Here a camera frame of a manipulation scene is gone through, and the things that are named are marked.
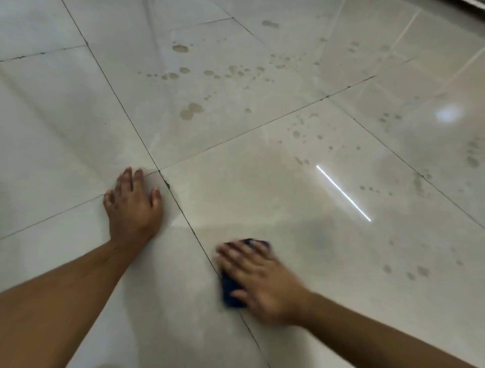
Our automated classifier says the person's right hand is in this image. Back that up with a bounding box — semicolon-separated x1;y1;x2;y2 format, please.
215;240;314;326

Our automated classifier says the person's left hand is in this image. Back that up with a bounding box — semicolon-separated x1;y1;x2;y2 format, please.
103;166;164;245

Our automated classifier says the dark blue cleaning cloth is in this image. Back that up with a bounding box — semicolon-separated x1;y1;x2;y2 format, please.
220;238;272;310

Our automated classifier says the person's right forearm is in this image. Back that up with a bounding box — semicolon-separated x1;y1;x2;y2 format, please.
301;290;485;368

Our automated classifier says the person's left forearm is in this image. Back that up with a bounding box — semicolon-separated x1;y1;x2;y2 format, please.
0;238;127;368

